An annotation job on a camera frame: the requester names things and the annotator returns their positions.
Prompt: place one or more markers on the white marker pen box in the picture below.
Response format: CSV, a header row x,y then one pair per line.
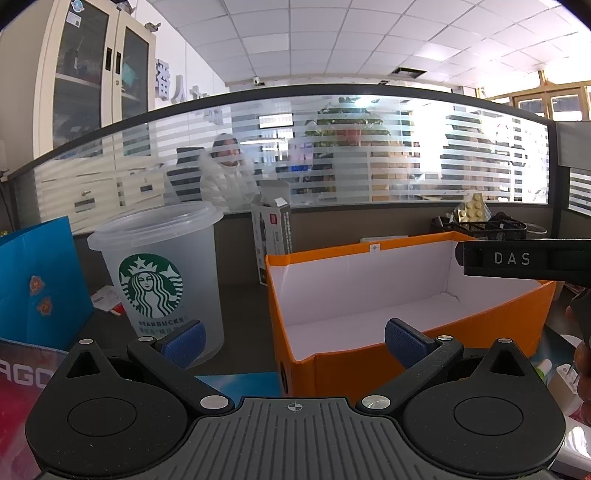
x,y
271,223

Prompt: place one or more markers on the white paper slip red print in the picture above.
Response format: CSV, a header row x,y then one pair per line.
x,y
106,299

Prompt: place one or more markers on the frosted Starbucks plastic cup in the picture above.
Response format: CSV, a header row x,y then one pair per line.
x,y
162,264

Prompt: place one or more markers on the beige glass-door cabinet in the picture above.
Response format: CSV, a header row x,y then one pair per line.
x,y
69,68

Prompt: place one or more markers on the black mesh desk organizer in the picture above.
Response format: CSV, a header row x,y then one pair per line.
x,y
499,227

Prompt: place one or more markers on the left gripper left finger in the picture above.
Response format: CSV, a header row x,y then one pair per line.
x,y
166,360

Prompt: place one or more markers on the colourful AGON desk mat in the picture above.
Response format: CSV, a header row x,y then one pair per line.
x,y
25,371

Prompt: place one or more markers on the yellow pill blister pack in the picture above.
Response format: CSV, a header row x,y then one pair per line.
x,y
472,208

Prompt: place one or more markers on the blue paper bag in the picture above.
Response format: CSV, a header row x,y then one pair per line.
x,y
44,298

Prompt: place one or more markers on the operator right hand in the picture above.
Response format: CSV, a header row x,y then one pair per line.
x,y
579,312

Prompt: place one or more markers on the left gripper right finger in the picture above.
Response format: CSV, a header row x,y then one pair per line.
x,y
425,360

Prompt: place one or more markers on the person in white jacket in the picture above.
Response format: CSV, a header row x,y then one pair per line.
x,y
226,176

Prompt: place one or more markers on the orange cardboard box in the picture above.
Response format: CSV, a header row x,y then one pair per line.
x,y
329,309

